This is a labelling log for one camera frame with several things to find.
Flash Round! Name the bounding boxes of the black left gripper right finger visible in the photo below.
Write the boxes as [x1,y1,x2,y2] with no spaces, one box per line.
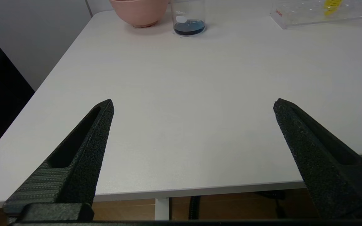
[273,98,362,219]

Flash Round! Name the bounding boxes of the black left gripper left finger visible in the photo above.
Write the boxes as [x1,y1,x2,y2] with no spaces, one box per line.
[3,99,115,217]

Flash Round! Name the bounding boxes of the yellow pigment test tube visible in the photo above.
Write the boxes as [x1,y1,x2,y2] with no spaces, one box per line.
[323,0,343,16]

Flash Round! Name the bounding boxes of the clear glass beaker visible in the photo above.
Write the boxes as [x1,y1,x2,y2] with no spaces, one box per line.
[170,0,206,37]

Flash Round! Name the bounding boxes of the clear acrylic test tube rack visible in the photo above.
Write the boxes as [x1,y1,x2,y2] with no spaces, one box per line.
[270,0,362,30]

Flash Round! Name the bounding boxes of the pink bowl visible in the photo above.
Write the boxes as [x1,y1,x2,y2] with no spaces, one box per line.
[109,0,170,28]

